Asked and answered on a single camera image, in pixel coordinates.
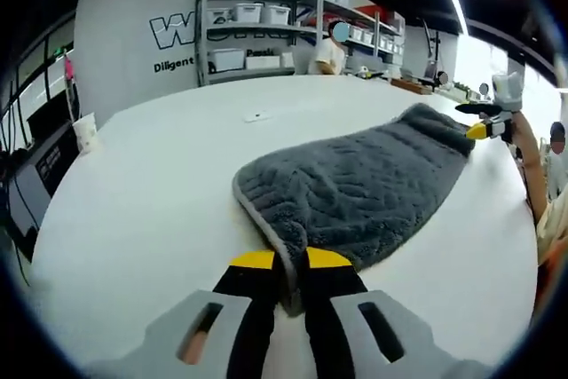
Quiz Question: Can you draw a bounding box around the grey towel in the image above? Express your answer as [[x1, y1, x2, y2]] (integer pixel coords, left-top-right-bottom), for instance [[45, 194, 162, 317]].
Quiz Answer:
[[231, 102, 478, 318]]

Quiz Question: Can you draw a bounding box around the black stand with laptop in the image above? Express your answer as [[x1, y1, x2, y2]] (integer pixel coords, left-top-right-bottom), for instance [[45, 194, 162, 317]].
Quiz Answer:
[[423, 19, 443, 81]]

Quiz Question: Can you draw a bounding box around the brown wooden tray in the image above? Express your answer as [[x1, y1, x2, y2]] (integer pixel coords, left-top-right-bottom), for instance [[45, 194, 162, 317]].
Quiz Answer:
[[390, 76, 434, 96]]

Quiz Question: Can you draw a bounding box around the person's beige sleeve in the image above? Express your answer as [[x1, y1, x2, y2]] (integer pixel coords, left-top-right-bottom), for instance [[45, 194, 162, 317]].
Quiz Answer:
[[534, 199, 568, 313]]

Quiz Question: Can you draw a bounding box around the white paper cup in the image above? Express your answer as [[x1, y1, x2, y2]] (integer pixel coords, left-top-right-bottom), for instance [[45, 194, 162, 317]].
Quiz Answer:
[[72, 112, 101, 154]]

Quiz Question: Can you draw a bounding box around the dark equipment cabinet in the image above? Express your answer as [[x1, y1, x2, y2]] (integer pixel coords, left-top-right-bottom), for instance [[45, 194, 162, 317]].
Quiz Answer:
[[0, 119, 79, 260]]

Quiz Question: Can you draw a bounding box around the group of white storage boxes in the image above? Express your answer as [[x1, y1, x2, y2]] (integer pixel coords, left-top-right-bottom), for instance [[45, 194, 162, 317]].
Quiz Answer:
[[206, 0, 407, 72]]

